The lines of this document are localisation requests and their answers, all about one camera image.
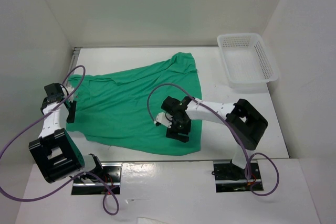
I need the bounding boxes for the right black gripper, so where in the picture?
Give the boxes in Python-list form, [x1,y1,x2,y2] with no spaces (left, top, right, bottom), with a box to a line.
[166,115,191,143]

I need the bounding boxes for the green tank top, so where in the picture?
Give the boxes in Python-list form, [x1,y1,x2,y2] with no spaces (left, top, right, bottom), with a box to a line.
[67,52,202,156]

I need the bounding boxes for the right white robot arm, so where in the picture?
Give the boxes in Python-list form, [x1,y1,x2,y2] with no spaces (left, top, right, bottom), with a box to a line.
[154,96,268,178]

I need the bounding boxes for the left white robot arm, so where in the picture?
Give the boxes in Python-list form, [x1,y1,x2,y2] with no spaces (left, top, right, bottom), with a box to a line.
[28,83,104,183]

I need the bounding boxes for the white plastic mesh basket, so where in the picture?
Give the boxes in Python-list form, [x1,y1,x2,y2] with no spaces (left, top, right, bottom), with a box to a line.
[217,33,279,88]

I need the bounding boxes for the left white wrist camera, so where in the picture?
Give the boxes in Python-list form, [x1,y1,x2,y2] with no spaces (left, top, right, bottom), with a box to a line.
[62,86,76,100]

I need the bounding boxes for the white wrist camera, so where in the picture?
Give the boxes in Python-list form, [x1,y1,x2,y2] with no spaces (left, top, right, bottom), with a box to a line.
[154,112,173,128]
[62,86,76,100]

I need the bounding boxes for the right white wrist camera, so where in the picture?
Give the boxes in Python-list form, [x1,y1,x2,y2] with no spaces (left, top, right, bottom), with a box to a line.
[154,112,173,128]

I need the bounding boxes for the aluminium table edge rail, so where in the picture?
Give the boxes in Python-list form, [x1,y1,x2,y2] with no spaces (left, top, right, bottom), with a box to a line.
[69,47,82,71]

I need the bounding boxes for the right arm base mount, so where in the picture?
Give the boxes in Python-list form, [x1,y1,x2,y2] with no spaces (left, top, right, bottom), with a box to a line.
[212,161,264,193]

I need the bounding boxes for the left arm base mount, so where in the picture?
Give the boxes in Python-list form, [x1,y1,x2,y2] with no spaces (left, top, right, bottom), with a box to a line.
[71,162,122,196]

